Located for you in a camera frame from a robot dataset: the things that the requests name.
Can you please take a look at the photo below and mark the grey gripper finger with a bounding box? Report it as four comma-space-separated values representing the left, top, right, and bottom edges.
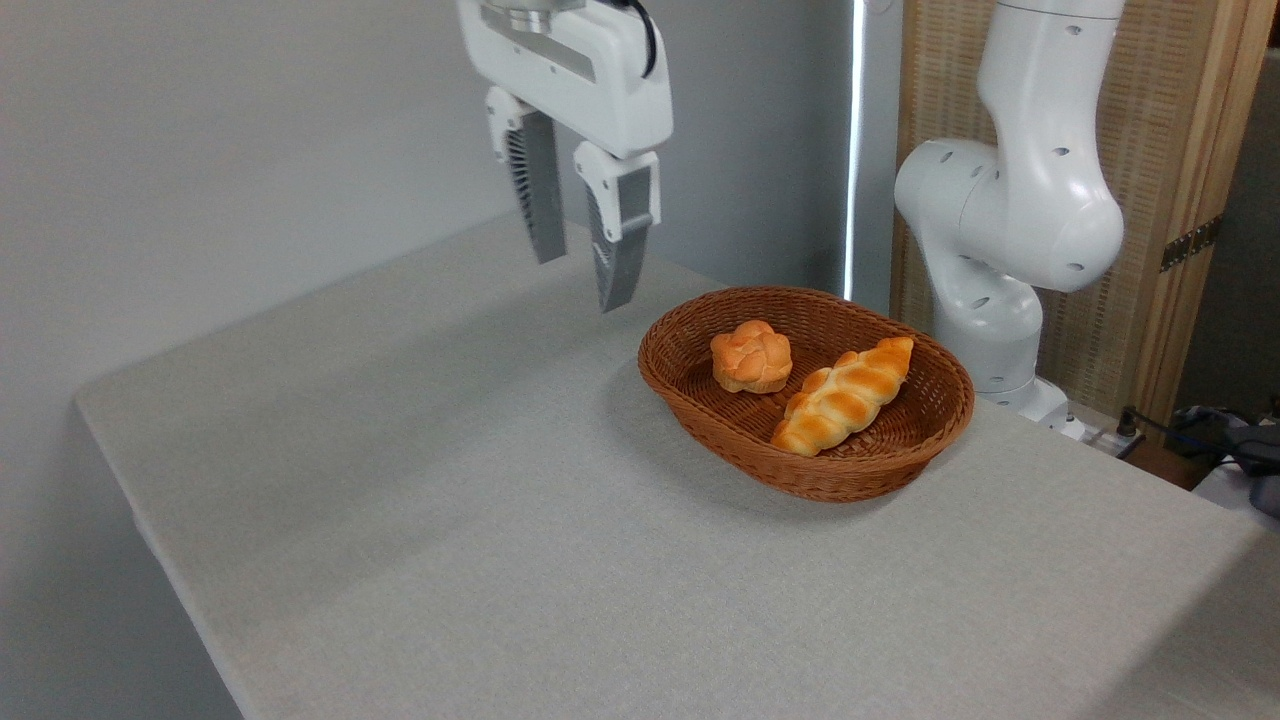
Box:
486, 87, 568, 265
573, 140, 663, 314

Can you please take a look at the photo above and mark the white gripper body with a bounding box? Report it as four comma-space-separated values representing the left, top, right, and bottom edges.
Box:
457, 0, 674, 160

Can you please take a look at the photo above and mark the long braided bread loaf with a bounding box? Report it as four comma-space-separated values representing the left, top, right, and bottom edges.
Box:
770, 336, 916, 458

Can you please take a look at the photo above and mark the round knotted bread bun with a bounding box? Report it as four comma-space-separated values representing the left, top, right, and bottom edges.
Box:
710, 320, 793, 395

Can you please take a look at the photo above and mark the brown wicker oval basket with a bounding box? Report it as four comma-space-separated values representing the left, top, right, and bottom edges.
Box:
638, 286, 976, 503

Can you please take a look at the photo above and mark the grey fabric tablecloth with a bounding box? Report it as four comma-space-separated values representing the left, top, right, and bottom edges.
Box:
75, 212, 1280, 720

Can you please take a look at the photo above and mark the metal screen hinge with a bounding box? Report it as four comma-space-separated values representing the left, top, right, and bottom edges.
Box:
1160, 215, 1223, 273

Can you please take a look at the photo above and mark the wooden rattan folding screen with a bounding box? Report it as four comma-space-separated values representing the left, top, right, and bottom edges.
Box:
890, 0, 1280, 431

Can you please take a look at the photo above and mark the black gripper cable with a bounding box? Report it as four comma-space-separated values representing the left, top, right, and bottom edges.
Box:
610, 0, 659, 80

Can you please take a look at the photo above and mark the dark bag with cables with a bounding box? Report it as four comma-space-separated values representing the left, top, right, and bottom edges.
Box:
1165, 403, 1280, 519

